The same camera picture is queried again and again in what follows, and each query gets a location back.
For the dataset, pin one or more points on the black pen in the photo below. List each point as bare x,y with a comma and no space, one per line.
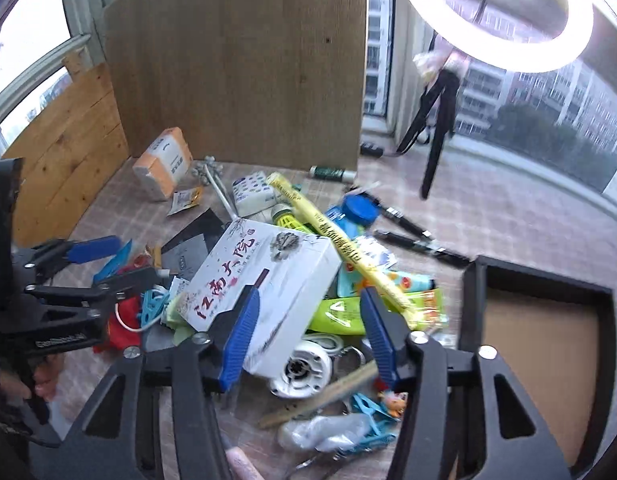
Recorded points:
403,220
423,247

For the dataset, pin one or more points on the dark grey packet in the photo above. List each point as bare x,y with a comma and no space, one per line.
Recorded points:
193,250

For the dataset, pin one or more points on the black inline switch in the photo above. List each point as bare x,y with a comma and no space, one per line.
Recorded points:
371,149

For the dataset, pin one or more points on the clear plastic bag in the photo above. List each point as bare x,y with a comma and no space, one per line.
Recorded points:
323,432

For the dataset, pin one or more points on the light green orange packet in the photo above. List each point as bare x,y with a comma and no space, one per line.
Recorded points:
403,280

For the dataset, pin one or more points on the white stick grey ball massager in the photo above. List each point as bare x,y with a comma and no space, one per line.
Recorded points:
208,167

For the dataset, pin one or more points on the white round plastic reel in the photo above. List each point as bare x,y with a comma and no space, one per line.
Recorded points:
301,370

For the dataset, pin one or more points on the blue wet wipe packet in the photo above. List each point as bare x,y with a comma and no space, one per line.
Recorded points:
113,262

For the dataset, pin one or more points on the orange white sachet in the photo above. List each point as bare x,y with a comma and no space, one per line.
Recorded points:
186,200

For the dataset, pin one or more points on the red cloth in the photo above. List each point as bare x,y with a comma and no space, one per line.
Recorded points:
126,310

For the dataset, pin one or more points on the brown wooden board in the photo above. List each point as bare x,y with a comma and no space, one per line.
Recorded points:
238,60

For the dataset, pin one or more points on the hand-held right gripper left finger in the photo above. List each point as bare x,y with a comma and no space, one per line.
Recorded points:
241,335

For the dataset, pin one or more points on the green white glue stick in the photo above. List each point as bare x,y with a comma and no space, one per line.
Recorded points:
328,173

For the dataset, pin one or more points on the blue round tin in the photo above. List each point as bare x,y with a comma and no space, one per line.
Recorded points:
361,210

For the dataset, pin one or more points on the lime green packet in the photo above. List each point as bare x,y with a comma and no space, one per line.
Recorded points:
338,315

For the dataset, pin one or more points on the light blue clothespin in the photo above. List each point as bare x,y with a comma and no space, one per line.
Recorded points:
371,407

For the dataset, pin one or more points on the black box container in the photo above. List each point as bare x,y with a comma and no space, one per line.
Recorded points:
538,340

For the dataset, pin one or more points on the long yellow packet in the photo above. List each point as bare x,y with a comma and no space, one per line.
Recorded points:
333,237

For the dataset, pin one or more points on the yellow shuttlecock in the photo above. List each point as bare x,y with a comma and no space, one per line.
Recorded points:
288,217

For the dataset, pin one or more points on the orange white tissue pack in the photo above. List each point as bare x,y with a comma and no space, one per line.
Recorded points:
161,162

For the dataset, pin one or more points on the wooden ruler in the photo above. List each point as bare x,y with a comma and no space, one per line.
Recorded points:
313,402

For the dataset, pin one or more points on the white box red print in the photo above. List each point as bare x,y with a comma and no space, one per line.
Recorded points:
283,290

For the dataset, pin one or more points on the pink bottle grey cap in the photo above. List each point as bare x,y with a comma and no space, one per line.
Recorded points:
243,465

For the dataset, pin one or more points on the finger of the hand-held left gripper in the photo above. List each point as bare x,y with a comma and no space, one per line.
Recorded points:
133,279
93,250

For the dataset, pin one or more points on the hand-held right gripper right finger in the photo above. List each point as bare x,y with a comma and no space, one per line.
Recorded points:
383,340

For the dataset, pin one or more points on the light wooden plank panel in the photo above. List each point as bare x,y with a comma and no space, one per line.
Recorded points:
63,150

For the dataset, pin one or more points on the small cartoon toy figure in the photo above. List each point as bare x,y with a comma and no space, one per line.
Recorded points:
393,402

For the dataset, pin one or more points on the star print tissue pack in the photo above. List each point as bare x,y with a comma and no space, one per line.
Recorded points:
251,192

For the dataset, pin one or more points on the white blue packet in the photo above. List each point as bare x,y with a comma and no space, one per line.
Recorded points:
376,255

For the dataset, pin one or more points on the person's left hand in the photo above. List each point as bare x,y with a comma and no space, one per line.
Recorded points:
43,377

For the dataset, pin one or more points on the light blue plastic clip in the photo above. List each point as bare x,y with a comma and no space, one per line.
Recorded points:
153,305

